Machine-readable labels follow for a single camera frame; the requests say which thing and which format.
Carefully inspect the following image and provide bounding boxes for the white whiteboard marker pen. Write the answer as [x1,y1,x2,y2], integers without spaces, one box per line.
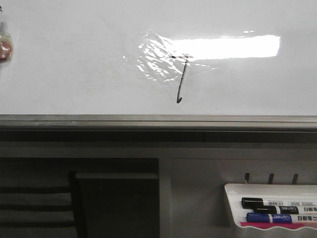
[0,6,13,63]

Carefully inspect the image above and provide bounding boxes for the white whiteboard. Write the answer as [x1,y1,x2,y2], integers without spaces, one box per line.
[0,0,317,116]

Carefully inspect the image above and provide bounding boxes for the dark cabinet panel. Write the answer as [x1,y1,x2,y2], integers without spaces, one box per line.
[76,173,160,238]

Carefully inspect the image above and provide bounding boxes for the black capped marker top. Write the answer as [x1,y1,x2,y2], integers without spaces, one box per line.
[241,197,317,209]

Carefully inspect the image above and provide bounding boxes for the black capped marker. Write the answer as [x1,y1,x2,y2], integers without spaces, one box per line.
[254,206,317,215]
[241,197,317,209]

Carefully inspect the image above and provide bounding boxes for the white plastic marker tray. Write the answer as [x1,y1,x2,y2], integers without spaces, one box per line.
[224,183,317,238]

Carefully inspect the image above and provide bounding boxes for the blue capped marker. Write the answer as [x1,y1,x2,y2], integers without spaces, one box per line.
[246,213,317,224]

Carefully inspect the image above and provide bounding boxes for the black slatted chair back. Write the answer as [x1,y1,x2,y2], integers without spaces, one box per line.
[0,171,88,238]

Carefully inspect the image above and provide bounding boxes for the black capped marker middle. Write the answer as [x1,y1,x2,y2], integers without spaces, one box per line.
[254,206,317,215]

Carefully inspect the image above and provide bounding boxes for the left black wall hook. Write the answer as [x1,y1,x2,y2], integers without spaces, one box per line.
[244,173,250,184]

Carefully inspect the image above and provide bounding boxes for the black wall hook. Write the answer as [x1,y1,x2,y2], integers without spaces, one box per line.
[244,173,250,184]
[267,173,274,184]
[292,174,299,185]

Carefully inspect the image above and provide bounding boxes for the middle black wall hook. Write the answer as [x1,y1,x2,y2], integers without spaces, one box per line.
[267,173,274,184]

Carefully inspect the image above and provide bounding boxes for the grey aluminium whiteboard frame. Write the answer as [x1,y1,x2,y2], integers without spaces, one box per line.
[0,115,317,143]

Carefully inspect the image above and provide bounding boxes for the right black wall hook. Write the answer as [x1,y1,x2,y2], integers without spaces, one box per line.
[292,174,299,185]

